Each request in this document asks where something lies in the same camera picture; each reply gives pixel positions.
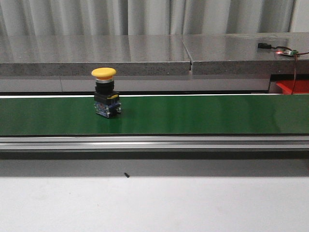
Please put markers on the red plastic tray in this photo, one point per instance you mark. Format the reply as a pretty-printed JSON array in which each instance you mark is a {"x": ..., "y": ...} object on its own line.
[{"x": 301, "y": 86}]

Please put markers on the black plug connector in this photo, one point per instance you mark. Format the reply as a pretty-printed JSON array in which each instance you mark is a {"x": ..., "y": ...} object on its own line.
[{"x": 264, "y": 46}]

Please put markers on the green conveyor belt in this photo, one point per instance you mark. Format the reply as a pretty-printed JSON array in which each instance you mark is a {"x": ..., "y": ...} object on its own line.
[{"x": 221, "y": 114}]

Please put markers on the aluminium conveyor frame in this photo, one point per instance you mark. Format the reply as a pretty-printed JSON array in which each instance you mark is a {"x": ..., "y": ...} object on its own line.
[{"x": 152, "y": 142}]

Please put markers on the pale yellow push button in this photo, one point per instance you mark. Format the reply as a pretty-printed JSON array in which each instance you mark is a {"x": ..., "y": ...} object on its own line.
[{"x": 107, "y": 101}]

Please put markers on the grey curtain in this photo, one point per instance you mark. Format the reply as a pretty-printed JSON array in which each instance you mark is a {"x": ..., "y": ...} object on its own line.
[{"x": 151, "y": 17}]

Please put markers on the grey granite counter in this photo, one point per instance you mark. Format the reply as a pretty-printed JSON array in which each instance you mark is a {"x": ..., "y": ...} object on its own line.
[{"x": 152, "y": 55}]

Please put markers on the small green circuit board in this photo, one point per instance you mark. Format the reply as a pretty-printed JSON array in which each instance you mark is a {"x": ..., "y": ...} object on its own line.
[{"x": 286, "y": 52}]

